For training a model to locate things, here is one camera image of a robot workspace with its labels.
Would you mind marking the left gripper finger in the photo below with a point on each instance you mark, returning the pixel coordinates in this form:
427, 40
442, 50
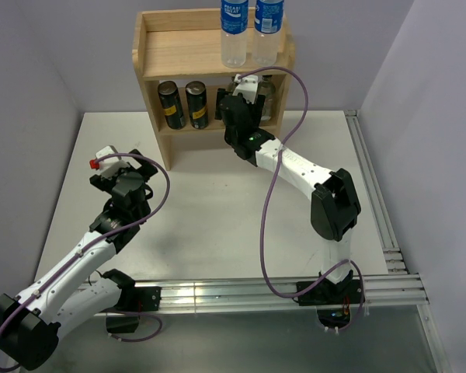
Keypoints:
145, 169
102, 183

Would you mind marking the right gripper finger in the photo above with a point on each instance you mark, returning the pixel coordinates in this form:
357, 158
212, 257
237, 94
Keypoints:
221, 94
261, 109

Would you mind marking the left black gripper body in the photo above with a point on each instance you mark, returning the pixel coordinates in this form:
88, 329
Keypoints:
146, 210

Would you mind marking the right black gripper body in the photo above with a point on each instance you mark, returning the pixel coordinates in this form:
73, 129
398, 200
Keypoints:
252, 112

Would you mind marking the clear glass bottle green cap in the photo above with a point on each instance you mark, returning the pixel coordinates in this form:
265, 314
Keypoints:
231, 85

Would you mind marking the black can yellow label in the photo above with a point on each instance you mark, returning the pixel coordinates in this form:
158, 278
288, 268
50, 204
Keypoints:
196, 95

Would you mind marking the blue label water bottle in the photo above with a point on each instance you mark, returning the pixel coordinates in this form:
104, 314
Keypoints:
268, 23

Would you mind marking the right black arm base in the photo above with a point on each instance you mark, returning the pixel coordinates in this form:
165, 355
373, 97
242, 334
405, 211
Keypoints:
336, 305

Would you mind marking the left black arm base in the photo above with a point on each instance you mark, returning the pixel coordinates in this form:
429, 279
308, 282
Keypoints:
132, 309

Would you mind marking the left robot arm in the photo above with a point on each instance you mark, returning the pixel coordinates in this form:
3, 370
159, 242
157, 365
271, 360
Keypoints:
33, 322

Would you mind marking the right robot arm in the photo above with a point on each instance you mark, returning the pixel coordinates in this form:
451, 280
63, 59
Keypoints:
334, 204

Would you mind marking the wooden two-tier shelf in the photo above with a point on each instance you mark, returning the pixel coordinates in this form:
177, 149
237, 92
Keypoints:
179, 45

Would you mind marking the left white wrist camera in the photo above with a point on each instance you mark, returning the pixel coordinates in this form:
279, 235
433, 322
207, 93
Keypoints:
109, 167

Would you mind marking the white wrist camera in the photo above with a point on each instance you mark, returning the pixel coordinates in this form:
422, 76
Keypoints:
246, 87
109, 167

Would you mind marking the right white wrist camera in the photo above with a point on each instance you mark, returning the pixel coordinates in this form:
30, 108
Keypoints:
246, 87

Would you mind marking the aluminium front rail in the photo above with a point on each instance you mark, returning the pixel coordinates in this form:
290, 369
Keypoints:
253, 295

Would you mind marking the aluminium side rail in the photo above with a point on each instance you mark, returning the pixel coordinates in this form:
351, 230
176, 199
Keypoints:
397, 269

